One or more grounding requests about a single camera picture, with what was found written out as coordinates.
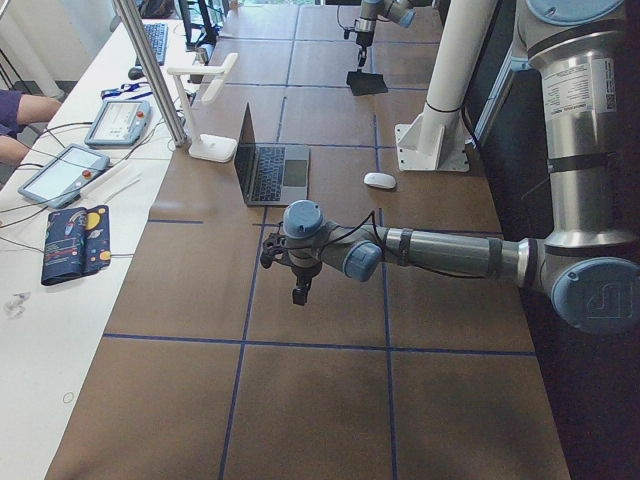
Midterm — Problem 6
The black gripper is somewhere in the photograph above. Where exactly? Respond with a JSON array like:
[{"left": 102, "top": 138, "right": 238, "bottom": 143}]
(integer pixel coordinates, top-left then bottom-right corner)
[
  {"left": 343, "top": 18, "right": 375, "bottom": 67},
  {"left": 291, "top": 262, "right": 322, "bottom": 306}
]

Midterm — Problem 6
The white desk lamp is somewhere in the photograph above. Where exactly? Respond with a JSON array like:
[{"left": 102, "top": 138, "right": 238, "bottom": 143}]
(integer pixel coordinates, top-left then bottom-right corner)
[{"left": 166, "top": 52, "right": 239, "bottom": 163}]

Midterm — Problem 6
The black mouse pad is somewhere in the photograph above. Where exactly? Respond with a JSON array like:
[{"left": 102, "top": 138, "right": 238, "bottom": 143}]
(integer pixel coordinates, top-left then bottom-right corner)
[{"left": 346, "top": 70, "right": 388, "bottom": 96}]

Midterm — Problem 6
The black monitor stand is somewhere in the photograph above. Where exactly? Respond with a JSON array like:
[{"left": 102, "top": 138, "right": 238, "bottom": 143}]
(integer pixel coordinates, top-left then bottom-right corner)
[{"left": 175, "top": 0, "right": 224, "bottom": 51}]

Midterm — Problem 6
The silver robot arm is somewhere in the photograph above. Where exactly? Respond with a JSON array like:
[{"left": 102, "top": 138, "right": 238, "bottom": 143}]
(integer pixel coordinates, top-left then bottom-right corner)
[
  {"left": 260, "top": 1, "right": 639, "bottom": 334},
  {"left": 342, "top": 0, "right": 415, "bottom": 71}
]

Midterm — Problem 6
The dark blue space pencil case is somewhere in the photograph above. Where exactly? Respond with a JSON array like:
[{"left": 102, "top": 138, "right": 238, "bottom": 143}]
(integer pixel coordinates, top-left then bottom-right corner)
[{"left": 41, "top": 205, "right": 111, "bottom": 286}]

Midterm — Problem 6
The grey laptop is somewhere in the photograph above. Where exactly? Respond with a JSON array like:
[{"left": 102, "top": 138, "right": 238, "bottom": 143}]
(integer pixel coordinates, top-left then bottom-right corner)
[{"left": 234, "top": 104, "right": 310, "bottom": 206}]

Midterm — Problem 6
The blue lanyard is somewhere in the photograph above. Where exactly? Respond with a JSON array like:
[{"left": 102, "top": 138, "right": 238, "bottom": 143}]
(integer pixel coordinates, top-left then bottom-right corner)
[{"left": 99, "top": 82, "right": 154, "bottom": 100}]

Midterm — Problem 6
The aluminium frame post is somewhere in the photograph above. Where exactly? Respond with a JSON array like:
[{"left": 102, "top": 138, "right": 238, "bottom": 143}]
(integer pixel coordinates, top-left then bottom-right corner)
[{"left": 113, "top": 0, "right": 187, "bottom": 147}]

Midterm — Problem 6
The black desk mouse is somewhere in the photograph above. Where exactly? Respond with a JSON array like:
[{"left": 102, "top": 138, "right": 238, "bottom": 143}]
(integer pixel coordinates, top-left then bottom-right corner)
[{"left": 127, "top": 66, "right": 145, "bottom": 81}]

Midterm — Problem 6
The teach pendant tablet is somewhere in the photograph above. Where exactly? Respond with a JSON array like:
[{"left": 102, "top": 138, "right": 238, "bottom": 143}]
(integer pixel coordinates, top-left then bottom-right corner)
[
  {"left": 18, "top": 144, "right": 110, "bottom": 209},
  {"left": 84, "top": 100, "right": 151, "bottom": 149}
]

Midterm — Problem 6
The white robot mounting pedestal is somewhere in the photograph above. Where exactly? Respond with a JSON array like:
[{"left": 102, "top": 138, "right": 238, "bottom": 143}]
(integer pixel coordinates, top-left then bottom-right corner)
[{"left": 395, "top": 0, "right": 497, "bottom": 172}]

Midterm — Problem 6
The far teach pendant tablet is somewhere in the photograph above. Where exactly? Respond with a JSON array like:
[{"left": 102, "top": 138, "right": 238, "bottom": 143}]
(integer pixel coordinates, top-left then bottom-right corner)
[{"left": 84, "top": 100, "right": 151, "bottom": 149}]

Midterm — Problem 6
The black keyboard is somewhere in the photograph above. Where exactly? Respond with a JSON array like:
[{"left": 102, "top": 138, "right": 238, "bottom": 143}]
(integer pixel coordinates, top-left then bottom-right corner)
[{"left": 143, "top": 23, "right": 168, "bottom": 65}]

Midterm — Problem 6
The near teach pendant tablet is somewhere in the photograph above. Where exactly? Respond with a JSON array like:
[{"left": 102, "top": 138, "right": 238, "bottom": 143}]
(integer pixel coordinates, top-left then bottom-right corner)
[{"left": 18, "top": 144, "right": 110, "bottom": 209}]

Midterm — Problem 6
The person forearm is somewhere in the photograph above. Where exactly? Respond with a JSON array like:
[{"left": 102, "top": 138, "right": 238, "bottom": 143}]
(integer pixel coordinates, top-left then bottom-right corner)
[{"left": 0, "top": 89, "right": 62, "bottom": 164}]

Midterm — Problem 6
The white computer mouse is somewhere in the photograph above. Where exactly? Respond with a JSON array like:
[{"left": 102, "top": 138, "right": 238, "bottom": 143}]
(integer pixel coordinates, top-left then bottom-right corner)
[{"left": 363, "top": 172, "right": 396, "bottom": 190}]

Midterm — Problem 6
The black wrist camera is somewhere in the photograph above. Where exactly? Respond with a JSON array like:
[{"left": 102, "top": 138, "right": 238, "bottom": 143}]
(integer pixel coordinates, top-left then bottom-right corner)
[{"left": 259, "top": 228, "right": 291, "bottom": 269}]

